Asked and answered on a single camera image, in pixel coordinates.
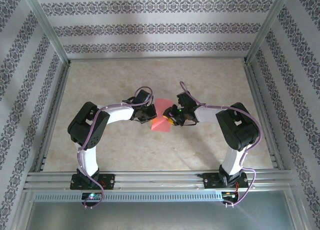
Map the aluminium frame post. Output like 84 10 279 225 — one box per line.
21 0 70 65
245 0 293 65

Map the controller board with red wires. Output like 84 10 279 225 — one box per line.
221 191 239 200

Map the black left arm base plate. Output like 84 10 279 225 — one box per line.
69 173 116 191

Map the grey metal sheet panel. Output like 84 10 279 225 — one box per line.
14 189 307 230

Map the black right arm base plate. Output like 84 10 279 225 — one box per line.
202 172 250 190

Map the red square cloth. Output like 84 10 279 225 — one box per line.
150 98 174 133

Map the controller board with green light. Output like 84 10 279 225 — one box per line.
81 192 103 201

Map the aluminium table side rail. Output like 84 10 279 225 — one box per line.
242 61 285 171
34 62 71 173

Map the grey slotted cable duct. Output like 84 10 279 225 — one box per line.
33 191 223 203

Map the thin aluminium wall rail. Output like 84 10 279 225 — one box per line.
67 55 248 63

